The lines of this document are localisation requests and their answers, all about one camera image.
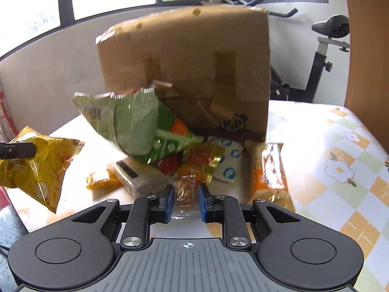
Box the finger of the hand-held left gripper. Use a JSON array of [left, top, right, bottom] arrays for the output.
[[0, 141, 39, 160]]

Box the red patterned cloth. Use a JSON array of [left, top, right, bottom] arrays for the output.
[[0, 88, 19, 142]]

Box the small orange yellow packet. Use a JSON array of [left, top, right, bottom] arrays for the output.
[[86, 170, 121, 192]]

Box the brown cardboard box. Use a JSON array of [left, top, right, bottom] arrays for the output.
[[96, 4, 272, 144]]

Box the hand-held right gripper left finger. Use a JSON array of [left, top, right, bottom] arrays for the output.
[[72, 185, 176, 250]]

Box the yellow chip bag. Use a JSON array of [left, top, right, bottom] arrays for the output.
[[0, 126, 86, 214]]

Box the white packet with dark label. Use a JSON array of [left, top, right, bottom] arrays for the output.
[[109, 157, 171, 198]]

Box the white blue-dotted packet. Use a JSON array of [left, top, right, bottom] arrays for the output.
[[207, 137, 245, 185]]

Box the gold orange snack packet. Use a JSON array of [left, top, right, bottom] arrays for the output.
[[179, 144, 226, 185]]

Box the floral checked tablecloth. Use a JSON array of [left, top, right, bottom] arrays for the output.
[[6, 99, 389, 292]]

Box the grey fuzzy cloth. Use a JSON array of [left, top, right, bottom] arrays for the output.
[[0, 205, 30, 292]]

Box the red snack packet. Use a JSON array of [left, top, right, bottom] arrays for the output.
[[158, 155, 185, 176]]

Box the clear nut packet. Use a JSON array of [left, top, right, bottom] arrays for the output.
[[169, 175, 202, 221]]

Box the orange white bar packet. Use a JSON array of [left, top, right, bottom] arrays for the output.
[[248, 141, 295, 212]]

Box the wooden panel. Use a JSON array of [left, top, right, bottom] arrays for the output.
[[343, 0, 389, 120]]

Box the black exercise bike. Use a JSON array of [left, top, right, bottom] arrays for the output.
[[213, 0, 351, 104]]

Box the large green snack bag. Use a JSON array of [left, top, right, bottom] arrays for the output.
[[72, 86, 205, 166]]

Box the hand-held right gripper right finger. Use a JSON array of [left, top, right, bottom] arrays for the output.
[[197, 184, 302, 249]]

